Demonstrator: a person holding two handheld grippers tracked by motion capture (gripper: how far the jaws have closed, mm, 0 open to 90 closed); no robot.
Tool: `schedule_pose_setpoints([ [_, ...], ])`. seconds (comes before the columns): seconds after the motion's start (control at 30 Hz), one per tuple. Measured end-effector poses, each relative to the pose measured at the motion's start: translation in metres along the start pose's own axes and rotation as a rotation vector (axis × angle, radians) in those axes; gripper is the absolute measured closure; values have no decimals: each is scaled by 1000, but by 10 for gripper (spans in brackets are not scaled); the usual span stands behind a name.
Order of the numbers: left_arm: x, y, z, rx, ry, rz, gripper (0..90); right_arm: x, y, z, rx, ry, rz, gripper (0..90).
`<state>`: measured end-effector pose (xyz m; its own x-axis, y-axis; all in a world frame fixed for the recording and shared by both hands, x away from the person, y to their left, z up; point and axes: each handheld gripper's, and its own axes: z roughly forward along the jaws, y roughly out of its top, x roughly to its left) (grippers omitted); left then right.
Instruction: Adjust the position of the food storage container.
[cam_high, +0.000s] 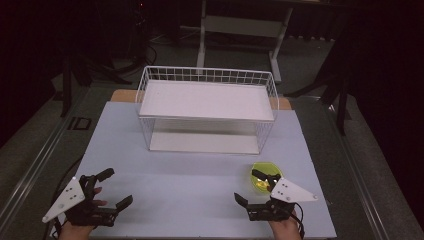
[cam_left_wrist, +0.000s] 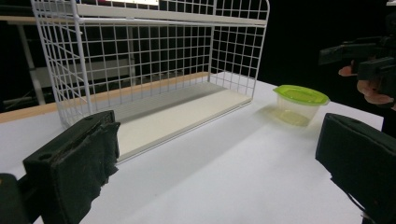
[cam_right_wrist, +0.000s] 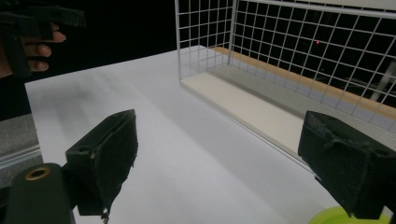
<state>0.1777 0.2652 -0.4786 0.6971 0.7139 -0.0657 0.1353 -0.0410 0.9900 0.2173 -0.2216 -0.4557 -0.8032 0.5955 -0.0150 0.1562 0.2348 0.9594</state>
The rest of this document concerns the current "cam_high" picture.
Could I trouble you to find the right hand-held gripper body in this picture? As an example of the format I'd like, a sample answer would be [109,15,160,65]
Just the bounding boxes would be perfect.
[245,177,319,223]

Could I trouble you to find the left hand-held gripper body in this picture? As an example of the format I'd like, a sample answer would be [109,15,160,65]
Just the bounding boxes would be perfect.
[42,174,118,228]

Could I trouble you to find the yellow-green plastic bowl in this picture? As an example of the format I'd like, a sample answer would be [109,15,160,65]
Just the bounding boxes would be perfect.
[250,161,284,195]

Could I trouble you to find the white wire shelf rack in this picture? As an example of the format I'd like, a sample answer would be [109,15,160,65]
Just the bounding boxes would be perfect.
[134,65,280,156]

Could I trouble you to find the person's left hand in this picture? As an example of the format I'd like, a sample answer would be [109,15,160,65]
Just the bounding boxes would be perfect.
[58,187,108,240]

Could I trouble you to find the person's right hand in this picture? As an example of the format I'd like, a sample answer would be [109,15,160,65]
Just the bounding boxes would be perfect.
[269,213,303,240]

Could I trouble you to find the pale blue table sheet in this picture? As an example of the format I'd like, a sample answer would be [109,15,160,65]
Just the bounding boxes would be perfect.
[49,101,338,240]

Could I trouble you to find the black stand legs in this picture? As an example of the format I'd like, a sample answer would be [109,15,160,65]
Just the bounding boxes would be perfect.
[59,54,132,118]
[285,64,355,136]

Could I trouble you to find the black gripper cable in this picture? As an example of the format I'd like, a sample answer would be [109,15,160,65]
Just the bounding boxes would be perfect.
[43,155,84,240]
[285,201,306,240]

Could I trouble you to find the metal floor rail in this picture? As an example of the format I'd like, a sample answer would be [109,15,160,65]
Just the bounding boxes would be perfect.
[323,102,396,240]
[0,85,92,223]

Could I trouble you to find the black floor cables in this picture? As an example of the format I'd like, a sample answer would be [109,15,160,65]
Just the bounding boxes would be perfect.
[109,41,158,77]

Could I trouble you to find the white metal table frame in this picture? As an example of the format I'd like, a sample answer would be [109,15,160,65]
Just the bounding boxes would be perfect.
[195,0,295,84]

